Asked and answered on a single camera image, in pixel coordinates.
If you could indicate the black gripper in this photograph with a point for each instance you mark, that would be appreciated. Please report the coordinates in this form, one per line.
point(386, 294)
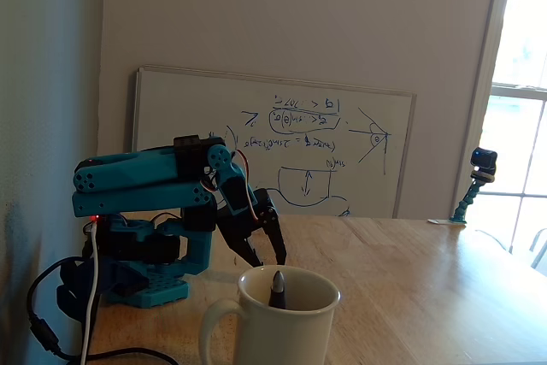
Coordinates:
point(251, 222)

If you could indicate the blue pen with silver tip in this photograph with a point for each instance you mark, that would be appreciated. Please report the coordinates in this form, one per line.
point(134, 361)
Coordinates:
point(278, 292)

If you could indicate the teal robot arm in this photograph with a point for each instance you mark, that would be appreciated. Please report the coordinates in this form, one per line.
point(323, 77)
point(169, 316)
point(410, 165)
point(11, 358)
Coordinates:
point(128, 177)

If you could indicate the cream ceramic mug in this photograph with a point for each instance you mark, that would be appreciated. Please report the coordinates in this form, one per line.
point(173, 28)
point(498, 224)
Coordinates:
point(282, 335)

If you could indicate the whiteboard with blue writing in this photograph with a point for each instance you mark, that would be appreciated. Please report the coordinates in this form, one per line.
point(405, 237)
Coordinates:
point(192, 104)

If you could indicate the dark blue table clamp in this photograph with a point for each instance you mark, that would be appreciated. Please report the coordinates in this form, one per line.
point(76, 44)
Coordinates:
point(77, 292)

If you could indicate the grey metal chair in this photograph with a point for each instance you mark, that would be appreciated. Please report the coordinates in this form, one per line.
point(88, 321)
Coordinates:
point(539, 245)

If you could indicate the white framed window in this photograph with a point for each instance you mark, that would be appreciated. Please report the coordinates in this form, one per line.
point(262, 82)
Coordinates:
point(519, 90)

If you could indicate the teal flexible camera mount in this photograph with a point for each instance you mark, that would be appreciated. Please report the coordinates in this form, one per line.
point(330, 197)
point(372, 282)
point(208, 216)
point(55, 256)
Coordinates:
point(463, 204)

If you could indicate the small black action camera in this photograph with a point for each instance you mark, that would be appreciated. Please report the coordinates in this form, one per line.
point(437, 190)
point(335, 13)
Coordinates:
point(484, 159)

